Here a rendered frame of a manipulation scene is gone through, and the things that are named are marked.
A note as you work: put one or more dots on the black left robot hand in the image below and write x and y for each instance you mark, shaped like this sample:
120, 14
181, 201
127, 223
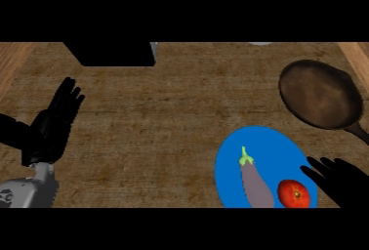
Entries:
52, 127

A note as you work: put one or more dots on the red tomato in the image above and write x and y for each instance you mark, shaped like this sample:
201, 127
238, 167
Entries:
294, 194

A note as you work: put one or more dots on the blue oval plate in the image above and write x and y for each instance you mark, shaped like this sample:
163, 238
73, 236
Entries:
269, 146

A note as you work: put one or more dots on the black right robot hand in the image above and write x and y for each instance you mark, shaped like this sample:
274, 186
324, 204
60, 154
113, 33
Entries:
343, 182

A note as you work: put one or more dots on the black box appliance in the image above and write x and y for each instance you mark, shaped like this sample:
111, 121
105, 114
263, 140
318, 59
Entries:
113, 53

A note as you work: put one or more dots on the pale grey round object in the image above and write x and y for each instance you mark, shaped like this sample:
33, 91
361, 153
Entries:
260, 43

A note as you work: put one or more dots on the purple eggplant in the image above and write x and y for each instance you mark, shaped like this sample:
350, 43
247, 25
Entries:
257, 187

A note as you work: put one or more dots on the dark brown frying pan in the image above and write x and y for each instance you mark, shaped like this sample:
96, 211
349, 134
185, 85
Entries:
321, 94

